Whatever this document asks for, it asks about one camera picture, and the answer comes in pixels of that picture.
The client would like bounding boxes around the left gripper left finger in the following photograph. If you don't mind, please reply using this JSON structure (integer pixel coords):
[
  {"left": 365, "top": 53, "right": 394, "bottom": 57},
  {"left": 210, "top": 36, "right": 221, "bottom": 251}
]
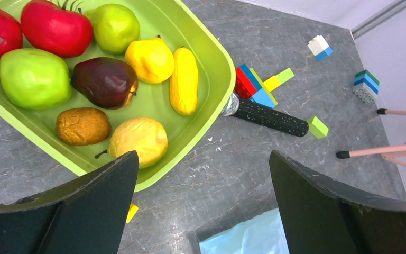
[{"left": 0, "top": 151, "right": 139, "bottom": 253}]

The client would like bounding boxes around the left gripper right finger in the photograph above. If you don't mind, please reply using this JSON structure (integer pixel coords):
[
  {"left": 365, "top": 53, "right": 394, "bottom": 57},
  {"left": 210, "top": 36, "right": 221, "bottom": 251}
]
[{"left": 269, "top": 150, "right": 406, "bottom": 253}]

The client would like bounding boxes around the light blue printed plastic bag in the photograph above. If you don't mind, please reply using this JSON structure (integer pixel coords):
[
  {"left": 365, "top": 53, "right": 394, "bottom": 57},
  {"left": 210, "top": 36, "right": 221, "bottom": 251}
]
[{"left": 199, "top": 208, "right": 289, "bottom": 254}]

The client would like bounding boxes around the brown fake kiwi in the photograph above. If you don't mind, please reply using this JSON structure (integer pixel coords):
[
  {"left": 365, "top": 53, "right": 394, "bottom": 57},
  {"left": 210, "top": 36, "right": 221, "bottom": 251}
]
[{"left": 56, "top": 107, "right": 112, "bottom": 146}]

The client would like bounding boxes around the yellow fake banana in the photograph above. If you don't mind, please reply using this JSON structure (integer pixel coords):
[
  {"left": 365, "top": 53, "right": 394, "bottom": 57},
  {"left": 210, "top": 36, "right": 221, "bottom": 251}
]
[{"left": 169, "top": 47, "right": 199, "bottom": 116}]

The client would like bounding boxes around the yellow fake pear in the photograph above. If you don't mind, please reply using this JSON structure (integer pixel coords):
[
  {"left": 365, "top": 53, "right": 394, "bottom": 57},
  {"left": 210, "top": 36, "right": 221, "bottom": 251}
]
[{"left": 125, "top": 35, "right": 174, "bottom": 84}]

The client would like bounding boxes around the red fake tomato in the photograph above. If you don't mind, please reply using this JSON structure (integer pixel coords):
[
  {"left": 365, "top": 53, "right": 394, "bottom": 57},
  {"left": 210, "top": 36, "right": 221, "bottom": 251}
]
[{"left": 21, "top": 1, "right": 93, "bottom": 58}]

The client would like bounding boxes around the yellow green fake mango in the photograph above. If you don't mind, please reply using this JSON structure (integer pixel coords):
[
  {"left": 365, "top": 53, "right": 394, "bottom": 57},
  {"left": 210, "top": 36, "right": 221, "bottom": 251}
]
[{"left": 84, "top": 3, "right": 140, "bottom": 55}]

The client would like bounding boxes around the yellow fake fruit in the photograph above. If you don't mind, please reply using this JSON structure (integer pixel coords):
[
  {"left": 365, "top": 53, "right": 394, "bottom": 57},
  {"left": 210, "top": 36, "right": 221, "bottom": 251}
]
[{"left": 95, "top": 117, "right": 169, "bottom": 169}]

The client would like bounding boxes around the dark purple fake fruit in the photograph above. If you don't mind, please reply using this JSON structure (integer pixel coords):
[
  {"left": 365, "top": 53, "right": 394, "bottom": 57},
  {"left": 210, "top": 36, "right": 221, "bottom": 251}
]
[{"left": 71, "top": 57, "right": 139, "bottom": 110}]

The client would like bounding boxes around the green fake apple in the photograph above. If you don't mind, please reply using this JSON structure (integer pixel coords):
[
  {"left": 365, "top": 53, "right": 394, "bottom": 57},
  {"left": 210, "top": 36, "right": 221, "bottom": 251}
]
[{"left": 0, "top": 48, "right": 72, "bottom": 110}]

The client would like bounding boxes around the yellow curved toy block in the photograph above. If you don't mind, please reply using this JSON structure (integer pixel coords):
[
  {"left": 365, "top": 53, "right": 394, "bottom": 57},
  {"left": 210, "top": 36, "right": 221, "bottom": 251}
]
[{"left": 125, "top": 203, "right": 139, "bottom": 224}]

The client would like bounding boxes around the small green toy block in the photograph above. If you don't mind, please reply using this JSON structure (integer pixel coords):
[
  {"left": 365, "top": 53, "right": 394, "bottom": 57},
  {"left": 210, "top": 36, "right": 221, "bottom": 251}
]
[{"left": 306, "top": 116, "right": 329, "bottom": 139}]

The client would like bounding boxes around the pink music stand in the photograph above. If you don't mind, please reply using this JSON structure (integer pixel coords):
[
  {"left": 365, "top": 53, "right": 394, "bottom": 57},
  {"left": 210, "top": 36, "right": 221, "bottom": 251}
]
[{"left": 335, "top": 108, "right": 406, "bottom": 167}]

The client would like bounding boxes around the black toy microphone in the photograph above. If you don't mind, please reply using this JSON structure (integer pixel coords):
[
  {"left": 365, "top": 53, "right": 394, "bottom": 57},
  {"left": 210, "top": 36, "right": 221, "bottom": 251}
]
[{"left": 220, "top": 93, "right": 309, "bottom": 137}]

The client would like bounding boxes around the green plastic basin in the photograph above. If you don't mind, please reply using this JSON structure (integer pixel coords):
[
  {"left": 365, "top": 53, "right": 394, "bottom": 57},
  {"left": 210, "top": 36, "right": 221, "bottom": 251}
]
[{"left": 0, "top": 1, "right": 235, "bottom": 192}]

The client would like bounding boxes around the grey blue green block stack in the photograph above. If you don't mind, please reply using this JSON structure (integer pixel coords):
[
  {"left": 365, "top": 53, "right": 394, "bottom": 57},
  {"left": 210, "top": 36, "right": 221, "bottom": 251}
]
[{"left": 352, "top": 69, "right": 380, "bottom": 103}]

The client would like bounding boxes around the multicolour toy block stack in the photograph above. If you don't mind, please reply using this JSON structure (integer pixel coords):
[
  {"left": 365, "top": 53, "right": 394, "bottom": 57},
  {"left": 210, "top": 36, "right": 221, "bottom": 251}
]
[{"left": 234, "top": 64, "right": 294, "bottom": 108}]

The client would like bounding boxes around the white blue toy block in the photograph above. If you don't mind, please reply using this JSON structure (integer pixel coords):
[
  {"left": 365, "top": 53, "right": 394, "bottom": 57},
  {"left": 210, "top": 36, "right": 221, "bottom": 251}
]
[{"left": 307, "top": 35, "right": 333, "bottom": 61}]

